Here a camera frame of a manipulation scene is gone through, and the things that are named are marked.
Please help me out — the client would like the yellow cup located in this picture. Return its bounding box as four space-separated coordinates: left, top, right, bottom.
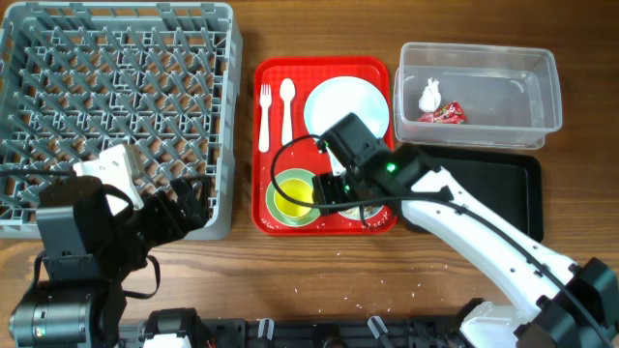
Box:
275 178 313 220

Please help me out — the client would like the green bowl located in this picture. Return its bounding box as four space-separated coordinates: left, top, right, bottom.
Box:
266 168 320 228

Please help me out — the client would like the light blue bowl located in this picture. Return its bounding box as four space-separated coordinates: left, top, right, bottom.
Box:
337 206 389 222

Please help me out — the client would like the light blue plate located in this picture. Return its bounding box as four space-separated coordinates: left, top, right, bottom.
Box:
304 76 390 138

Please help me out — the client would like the white plastic spoon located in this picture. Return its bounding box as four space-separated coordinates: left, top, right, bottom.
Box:
280 78 296 145

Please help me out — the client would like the white plastic fork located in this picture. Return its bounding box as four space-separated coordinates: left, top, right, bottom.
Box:
258 84 272 153

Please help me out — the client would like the white napkin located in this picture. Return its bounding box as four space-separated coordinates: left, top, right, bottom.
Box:
418 78 442 113

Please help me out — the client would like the red snack wrapper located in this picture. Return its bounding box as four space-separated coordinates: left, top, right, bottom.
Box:
417 101 467 124

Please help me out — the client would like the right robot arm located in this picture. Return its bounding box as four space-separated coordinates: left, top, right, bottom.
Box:
314 113 618 347

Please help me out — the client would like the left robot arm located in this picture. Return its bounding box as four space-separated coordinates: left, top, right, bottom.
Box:
9 176 210 347

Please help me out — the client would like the grey dishwasher rack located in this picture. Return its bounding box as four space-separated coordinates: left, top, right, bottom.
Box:
1 1 243 240

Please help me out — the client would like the red plastic tray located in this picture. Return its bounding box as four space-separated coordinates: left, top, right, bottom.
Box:
251 55 400 237

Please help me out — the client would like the black plastic tray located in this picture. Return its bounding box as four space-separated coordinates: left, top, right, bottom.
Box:
421 145 545 242

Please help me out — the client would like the clear plastic bin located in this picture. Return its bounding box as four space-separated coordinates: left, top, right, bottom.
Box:
393 43 563 149

